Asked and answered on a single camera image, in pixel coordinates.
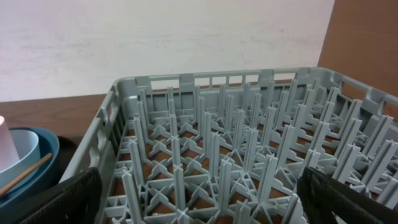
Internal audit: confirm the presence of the light blue bowl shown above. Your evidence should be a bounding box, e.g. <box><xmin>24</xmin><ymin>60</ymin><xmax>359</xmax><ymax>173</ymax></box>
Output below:
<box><xmin>1</xmin><ymin>129</ymin><xmax>41</xmax><ymax>188</ymax></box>

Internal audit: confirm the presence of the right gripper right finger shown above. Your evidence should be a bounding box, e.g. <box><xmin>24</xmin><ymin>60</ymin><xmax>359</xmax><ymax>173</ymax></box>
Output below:
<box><xmin>297</xmin><ymin>167</ymin><xmax>397</xmax><ymax>224</ymax></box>

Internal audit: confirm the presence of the pink paper cup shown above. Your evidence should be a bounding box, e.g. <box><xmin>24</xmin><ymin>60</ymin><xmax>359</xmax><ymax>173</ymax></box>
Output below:
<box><xmin>0</xmin><ymin>116</ymin><xmax>19</xmax><ymax>172</ymax></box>

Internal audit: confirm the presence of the dark blue plate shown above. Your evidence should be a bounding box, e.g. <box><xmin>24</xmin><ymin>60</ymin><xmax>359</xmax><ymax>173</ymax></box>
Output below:
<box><xmin>1</xmin><ymin>127</ymin><xmax>60</xmax><ymax>213</ymax></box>

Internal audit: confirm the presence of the brown plastic serving tray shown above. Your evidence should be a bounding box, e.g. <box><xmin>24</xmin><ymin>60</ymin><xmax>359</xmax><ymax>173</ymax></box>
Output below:
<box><xmin>58</xmin><ymin>136</ymin><xmax>83</xmax><ymax>182</ymax></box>

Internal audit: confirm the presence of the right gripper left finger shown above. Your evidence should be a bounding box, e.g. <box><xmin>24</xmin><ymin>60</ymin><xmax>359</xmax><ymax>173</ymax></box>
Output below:
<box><xmin>1</xmin><ymin>167</ymin><xmax>103</xmax><ymax>223</ymax></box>

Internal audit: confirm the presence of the grey plastic dishwasher rack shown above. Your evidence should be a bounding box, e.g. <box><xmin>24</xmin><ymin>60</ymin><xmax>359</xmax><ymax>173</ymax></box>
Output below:
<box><xmin>62</xmin><ymin>67</ymin><xmax>397</xmax><ymax>223</ymax></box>

